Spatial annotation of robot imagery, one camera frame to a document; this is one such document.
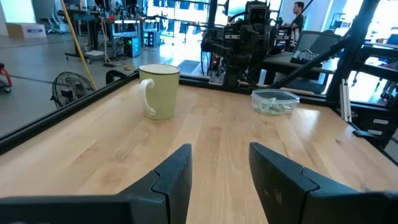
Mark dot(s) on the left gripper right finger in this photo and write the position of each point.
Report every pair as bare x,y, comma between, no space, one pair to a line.
286,196

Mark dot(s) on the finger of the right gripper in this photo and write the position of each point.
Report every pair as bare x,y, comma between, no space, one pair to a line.
250,42
265,40

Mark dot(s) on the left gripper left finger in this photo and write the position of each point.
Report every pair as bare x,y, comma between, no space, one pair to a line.
168,193

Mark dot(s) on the green-white sweetener packet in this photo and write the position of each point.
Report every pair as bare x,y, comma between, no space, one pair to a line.
262,108
273,104
285,107

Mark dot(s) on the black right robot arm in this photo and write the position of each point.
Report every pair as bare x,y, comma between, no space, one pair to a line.
236,62

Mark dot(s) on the black desk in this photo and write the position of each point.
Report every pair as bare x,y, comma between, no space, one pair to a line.
280,63

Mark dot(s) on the person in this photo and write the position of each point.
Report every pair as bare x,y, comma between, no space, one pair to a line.
298,18

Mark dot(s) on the grey ridged device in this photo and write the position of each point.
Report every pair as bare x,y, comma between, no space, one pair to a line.
303,56

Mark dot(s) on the grey mesh office chair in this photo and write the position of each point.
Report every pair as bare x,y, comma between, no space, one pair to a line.
315,42

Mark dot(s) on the clear plastic bin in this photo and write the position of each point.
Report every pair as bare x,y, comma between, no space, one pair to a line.
273,94

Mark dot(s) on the pale green ceramic mug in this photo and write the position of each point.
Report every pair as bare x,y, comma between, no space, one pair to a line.
163,93

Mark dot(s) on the white aluminium bar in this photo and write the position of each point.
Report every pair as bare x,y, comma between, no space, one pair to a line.
345,99

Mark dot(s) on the blue-lit computer tower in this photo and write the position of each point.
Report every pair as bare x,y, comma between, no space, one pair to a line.
132,46

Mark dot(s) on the black labelled control box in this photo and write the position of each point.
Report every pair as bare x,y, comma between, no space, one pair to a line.
382,124

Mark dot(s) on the black floor fan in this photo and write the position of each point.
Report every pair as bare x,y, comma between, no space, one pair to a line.
70,88

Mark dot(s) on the dark equipment bench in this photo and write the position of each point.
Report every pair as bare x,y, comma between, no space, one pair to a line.
84,18

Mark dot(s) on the red wheeled cart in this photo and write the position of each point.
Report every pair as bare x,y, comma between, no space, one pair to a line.
4,77

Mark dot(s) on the white labelled cardboard box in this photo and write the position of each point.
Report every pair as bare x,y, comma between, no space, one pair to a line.
26,30

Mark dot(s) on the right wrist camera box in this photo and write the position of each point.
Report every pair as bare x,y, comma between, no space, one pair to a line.
258,14

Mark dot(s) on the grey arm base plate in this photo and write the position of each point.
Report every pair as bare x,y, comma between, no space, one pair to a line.
217,78

